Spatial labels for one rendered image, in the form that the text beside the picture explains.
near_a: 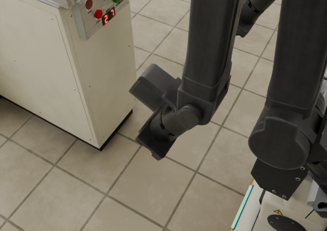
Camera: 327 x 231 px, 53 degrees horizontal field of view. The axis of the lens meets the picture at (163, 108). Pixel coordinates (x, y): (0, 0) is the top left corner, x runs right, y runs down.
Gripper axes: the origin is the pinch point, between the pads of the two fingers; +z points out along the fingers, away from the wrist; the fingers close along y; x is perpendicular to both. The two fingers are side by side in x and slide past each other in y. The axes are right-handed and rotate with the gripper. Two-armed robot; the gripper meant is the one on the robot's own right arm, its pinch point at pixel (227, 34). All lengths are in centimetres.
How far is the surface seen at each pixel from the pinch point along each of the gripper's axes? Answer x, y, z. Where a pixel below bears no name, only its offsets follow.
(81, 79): -29, 21, 39
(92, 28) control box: -33.9, 14.1, 21.0
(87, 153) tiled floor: -12, 24, 91
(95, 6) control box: -36.6, 10.9, 15.5
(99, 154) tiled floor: -7, 21, 89
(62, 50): -37, 23, 29
